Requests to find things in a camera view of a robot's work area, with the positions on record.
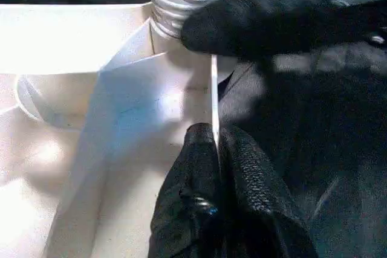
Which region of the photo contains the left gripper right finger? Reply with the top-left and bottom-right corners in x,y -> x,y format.
219,124 -> 318,258

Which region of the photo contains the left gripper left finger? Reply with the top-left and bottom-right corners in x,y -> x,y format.
149,122 -> 223,258

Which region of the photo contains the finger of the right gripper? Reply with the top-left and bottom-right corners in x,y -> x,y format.
180,0 -> 372,59

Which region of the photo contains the white plastic table top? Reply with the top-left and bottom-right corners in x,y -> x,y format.
0,2 -> 252,258

